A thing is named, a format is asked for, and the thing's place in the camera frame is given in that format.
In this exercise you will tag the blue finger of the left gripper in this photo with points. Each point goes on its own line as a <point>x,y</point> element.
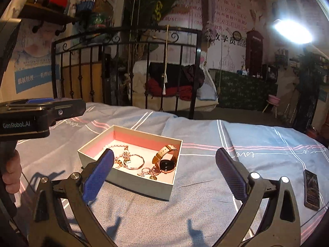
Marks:
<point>64,109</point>
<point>40,101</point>

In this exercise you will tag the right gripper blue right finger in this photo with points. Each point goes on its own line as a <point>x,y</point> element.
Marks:
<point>280,224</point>

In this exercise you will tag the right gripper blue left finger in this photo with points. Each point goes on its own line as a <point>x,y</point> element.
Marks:
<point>49,225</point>

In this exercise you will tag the gold chain jewelry tangle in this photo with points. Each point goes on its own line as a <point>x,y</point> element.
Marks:
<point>125,159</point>

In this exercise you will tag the watch with tan strap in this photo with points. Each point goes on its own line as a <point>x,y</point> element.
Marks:
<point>166,159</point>

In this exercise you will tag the person's left hand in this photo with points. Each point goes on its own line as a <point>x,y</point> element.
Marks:
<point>12,174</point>

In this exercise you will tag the black smartphone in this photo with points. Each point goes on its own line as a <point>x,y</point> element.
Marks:
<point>312,194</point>

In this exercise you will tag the blue plaid bed sheet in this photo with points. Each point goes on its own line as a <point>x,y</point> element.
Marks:
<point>201,205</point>

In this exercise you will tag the black metal bed headboard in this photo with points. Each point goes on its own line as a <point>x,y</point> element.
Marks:
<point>97,66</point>

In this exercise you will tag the open pink-lined gift box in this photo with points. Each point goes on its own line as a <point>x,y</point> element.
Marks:
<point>141,143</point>

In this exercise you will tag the pink small stool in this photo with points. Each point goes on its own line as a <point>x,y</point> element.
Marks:
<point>274,101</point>

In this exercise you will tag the hanging wicker swing chair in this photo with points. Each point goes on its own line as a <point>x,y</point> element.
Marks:
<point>156,86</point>

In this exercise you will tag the green floral sofa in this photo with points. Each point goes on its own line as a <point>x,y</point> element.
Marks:
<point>242,92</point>

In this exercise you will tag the red telephone booth cabinet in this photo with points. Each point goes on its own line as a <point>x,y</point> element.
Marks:
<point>254,52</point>

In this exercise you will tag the white gooseneck desk lamp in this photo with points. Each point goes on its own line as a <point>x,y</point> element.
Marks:
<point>296,33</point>

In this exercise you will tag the dark wooden wall shelf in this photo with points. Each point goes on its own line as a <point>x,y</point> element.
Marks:
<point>42,14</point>

